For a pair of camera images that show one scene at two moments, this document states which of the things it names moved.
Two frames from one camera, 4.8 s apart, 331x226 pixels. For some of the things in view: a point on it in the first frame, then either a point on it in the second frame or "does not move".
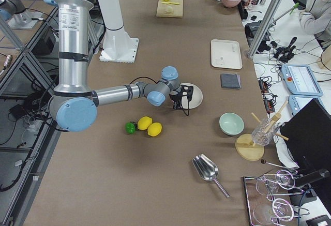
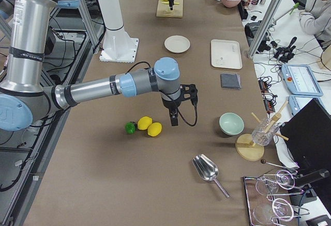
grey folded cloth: x=230 y=80 does not move
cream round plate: x=196 y=99 -> x=177 y=44
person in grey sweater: x=316 y=17 does not move
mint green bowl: x=231 y=124 does not move
